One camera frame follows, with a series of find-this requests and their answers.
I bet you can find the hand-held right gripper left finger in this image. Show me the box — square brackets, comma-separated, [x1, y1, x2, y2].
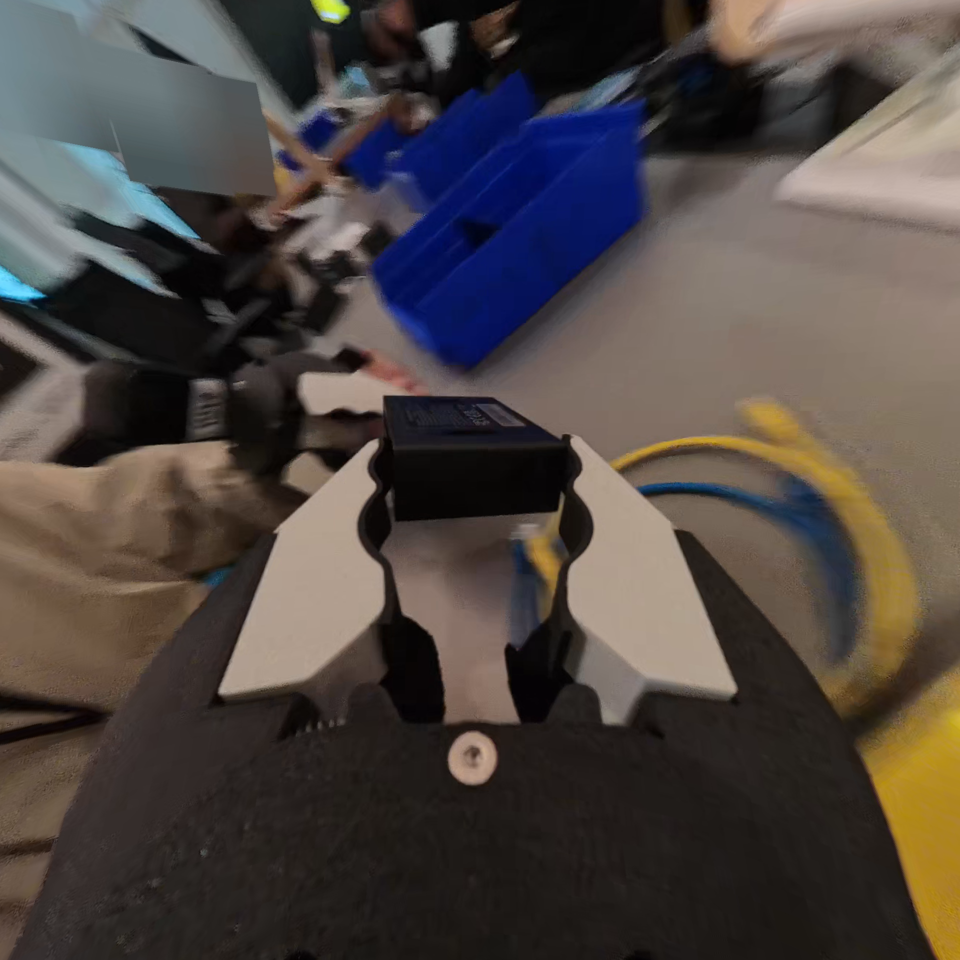
[217, 439, 445, 725]

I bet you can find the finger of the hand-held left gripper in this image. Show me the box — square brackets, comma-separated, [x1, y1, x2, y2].
[297, 372, 393, 416]
[283, 414, 385, 498]

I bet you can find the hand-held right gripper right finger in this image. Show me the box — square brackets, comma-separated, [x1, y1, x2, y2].
[504, 435, 739, 725]

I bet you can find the black ethernet port hub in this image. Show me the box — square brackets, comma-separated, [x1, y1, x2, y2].
[381, 395, 571, 522]

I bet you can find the blue ethernet cable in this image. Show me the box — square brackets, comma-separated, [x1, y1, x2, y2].
[508, 476, 861, 665]

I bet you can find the blue plastic bin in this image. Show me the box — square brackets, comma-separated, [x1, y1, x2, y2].
[372, 101, 649, 371]
[341, 71, 543, 213]

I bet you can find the yellow ethernet cable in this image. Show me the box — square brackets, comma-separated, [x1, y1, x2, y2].
[523, 397, 924, 721]

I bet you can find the person's left forearm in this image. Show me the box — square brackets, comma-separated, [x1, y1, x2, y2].
[0, 441, 310, 714]

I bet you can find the yellow plastic bin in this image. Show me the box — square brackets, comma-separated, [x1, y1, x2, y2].
[855, 667, 960, 960]

